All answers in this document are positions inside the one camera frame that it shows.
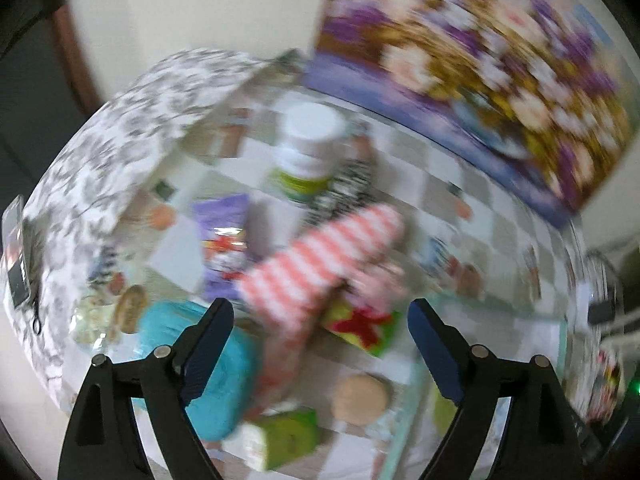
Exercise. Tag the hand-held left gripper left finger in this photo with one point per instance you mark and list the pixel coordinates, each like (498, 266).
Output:
(205, 355)

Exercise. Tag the floral painting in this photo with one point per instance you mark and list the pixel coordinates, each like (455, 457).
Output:
(480, 70)

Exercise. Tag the white shelf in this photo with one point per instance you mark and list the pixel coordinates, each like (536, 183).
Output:
(622, 310)

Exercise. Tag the teal plastic case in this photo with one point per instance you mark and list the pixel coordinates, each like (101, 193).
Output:
(210, 355)

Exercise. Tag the smartphone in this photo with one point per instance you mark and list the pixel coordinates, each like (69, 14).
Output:
(15, 255)

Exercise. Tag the pink white striped cloth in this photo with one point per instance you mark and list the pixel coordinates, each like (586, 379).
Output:
(310, 270)

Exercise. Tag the green red packet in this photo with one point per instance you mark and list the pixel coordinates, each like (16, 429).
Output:
(365, 325)

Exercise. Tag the grey floral cloth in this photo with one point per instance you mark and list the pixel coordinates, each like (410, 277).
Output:
(115, 135)

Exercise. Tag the white bottle green label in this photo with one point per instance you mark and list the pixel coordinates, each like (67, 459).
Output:
(307, 150)

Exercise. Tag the clear glass tray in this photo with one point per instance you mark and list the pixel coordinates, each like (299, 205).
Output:
(505, 340)

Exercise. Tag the black power adapter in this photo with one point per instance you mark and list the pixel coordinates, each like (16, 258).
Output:
(601, 312)

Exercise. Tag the black white patterned scrunchie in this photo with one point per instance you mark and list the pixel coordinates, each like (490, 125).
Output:
(345, 187)

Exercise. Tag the printed checkered tablecloth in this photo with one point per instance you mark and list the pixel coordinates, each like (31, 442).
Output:
(450, 170)

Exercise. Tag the purple snack packet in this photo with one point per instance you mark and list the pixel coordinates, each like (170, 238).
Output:
(222, 240)

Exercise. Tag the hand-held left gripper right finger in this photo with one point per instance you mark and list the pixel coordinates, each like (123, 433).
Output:
(431, 346)

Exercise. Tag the round beige pad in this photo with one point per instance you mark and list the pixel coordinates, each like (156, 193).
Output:
(361, 401)

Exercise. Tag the large green tissue pack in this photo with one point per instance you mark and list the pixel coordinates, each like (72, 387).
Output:
(285, 440)

